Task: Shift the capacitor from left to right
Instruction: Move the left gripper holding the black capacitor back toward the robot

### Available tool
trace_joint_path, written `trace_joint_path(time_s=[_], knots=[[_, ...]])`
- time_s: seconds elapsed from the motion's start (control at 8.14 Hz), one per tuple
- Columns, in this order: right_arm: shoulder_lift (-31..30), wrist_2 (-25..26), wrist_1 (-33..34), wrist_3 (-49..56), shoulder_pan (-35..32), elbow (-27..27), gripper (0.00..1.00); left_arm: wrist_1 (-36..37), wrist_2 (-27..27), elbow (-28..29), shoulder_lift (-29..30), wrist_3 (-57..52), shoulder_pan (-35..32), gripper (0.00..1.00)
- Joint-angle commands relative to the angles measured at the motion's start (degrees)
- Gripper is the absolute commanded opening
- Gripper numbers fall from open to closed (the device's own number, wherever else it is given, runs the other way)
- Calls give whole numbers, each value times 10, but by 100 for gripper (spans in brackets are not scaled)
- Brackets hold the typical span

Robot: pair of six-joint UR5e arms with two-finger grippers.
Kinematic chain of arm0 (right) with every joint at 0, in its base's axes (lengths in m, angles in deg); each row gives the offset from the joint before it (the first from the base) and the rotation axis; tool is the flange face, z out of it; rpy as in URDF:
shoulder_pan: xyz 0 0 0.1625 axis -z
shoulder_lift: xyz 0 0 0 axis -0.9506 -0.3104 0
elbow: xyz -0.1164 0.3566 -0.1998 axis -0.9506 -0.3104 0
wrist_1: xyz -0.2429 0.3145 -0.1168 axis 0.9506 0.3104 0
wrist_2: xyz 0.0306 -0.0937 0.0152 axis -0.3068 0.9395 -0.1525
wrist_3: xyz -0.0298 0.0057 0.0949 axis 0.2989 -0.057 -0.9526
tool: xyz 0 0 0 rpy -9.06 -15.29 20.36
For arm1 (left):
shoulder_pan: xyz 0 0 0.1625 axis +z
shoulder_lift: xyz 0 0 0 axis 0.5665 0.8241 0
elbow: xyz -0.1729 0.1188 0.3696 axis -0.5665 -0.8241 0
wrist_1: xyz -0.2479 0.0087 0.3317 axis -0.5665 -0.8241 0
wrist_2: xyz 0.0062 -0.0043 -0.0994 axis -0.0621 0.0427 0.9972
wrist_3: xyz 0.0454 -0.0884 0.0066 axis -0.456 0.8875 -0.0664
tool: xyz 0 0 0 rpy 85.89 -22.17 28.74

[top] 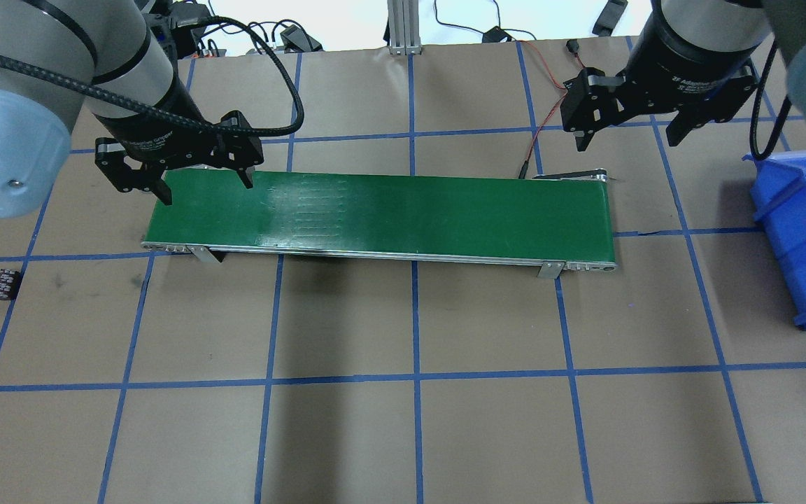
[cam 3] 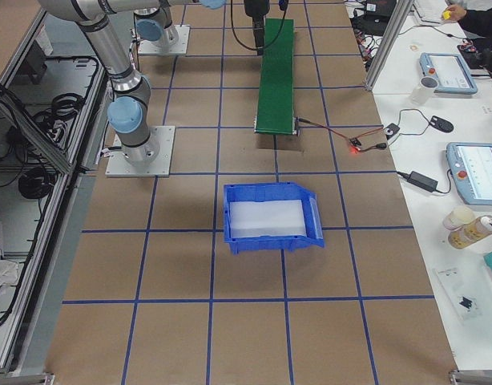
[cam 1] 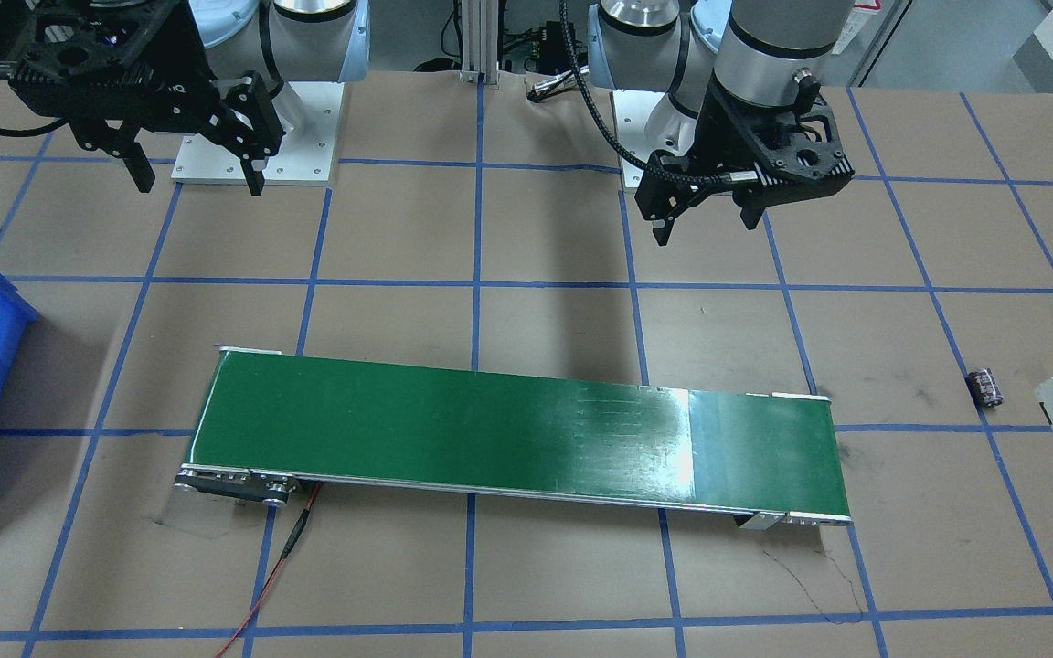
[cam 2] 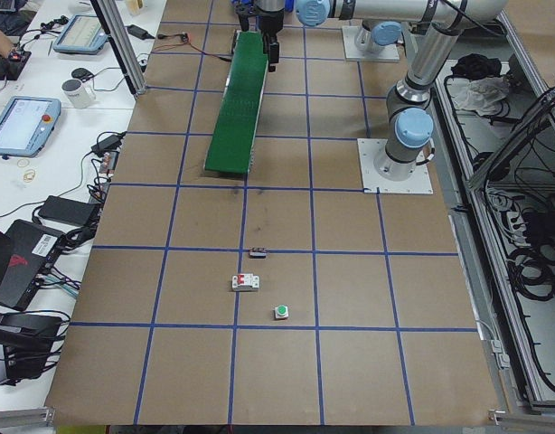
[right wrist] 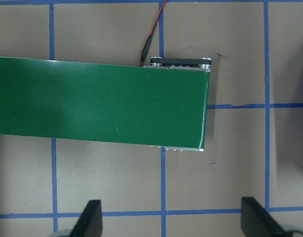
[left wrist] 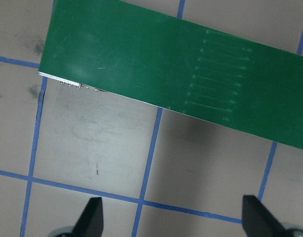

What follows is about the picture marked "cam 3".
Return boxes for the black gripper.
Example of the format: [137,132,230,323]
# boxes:
[244,0,270,55]

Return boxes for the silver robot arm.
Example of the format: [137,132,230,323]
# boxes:
[39,1,189,164]
[134,1,179,49]

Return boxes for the green conveyor belt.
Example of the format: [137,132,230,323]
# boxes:
[255,18,298,136]

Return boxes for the small controller board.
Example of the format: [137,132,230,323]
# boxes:
[348,137,362,153]

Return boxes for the white mug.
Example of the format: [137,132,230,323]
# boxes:
[409,76,438,105]

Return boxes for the blue plastic bin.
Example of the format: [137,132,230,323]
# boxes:
[223,182,325,254]

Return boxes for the white foam sheet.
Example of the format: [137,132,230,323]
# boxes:
[228,200,307,238]

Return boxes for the far teach pendant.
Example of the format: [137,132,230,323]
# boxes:
[419,53,478,95]

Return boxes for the teach pendant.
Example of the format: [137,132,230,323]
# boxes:
[419,53,478,95]
[446,142,492,206]

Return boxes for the black computer mouse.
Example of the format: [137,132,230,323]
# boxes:
[429,115,454,133]

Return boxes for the black power adapter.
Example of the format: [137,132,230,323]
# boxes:
[407,171,438,193]

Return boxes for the near teach pendant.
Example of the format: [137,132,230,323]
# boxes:
[446,142,492,206]

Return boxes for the plastic cup with lid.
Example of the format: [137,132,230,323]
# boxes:
[442,205,475,230]

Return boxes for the beverage can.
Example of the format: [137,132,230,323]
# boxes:
[448,215,492,249]

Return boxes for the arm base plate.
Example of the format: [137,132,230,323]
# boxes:
[106,126,175,177]
[136,24,190,56]

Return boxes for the aluminium frame post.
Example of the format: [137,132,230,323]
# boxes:
[365,0,414,91]

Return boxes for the red black motor wire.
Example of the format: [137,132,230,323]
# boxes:
[297,117,388,153]

